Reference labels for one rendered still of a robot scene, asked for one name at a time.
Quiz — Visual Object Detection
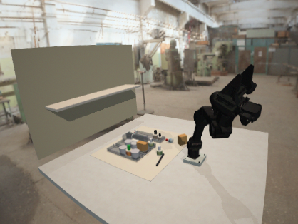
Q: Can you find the brown cube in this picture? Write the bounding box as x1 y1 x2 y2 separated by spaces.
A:
178 134 187 146

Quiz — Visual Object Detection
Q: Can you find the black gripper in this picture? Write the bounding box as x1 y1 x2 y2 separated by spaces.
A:
212 64 257 118

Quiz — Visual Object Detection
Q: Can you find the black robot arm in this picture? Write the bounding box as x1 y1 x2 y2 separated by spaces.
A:
187 97 262 160

